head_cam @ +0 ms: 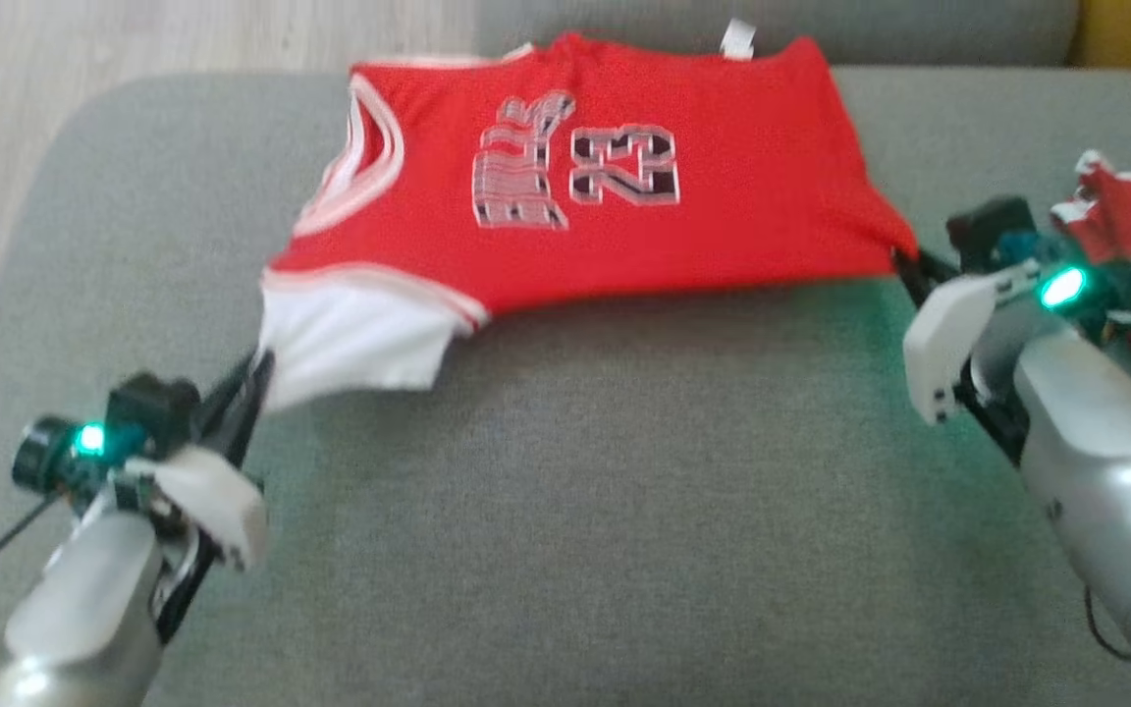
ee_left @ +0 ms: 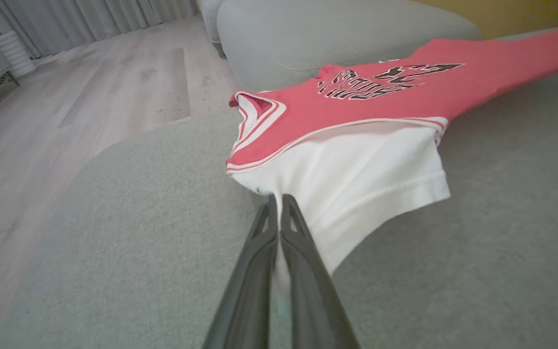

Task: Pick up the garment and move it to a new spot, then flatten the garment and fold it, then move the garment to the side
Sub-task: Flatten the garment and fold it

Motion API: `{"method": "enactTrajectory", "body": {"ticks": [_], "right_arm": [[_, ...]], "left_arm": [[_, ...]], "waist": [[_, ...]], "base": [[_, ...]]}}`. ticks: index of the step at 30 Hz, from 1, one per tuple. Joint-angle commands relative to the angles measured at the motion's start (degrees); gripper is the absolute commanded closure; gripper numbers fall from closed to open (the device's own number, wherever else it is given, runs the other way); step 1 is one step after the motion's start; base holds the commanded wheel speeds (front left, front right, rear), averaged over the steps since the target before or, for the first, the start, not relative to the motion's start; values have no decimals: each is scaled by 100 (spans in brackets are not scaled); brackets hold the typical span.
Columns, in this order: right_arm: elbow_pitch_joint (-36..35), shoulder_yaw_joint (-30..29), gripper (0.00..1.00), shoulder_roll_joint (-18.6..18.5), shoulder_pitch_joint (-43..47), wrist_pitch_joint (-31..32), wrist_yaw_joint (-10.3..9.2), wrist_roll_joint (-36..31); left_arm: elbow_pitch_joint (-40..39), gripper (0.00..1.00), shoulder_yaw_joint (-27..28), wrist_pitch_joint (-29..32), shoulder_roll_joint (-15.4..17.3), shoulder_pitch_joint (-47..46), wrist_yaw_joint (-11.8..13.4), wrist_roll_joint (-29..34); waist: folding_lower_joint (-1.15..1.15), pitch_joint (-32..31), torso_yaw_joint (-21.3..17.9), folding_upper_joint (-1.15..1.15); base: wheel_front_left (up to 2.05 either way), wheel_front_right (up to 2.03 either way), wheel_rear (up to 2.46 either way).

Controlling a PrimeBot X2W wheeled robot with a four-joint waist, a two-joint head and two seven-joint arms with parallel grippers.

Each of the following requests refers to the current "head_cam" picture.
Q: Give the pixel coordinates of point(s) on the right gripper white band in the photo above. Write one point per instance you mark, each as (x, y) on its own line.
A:
(948, 334)

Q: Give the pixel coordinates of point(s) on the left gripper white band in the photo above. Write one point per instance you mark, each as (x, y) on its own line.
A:
(222, 501)

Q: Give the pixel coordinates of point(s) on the red and white basketball jersey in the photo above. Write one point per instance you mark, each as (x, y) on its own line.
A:
(723, 196)

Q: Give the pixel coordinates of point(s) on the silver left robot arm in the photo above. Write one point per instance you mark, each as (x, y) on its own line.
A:
(84, 609)

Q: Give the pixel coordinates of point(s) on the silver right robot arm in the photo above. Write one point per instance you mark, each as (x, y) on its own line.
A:
(1105, 462)

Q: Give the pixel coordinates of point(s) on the grey sofa seat cushion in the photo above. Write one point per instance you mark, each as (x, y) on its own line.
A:
(575, 511)

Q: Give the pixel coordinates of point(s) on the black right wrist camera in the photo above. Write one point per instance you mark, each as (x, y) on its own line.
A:
(988, 231)

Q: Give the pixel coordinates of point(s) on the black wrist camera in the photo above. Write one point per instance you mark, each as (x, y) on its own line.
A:
(143, 412)
(988, 231)

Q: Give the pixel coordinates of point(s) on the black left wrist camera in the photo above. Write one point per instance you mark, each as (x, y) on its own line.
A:
(143, 412)

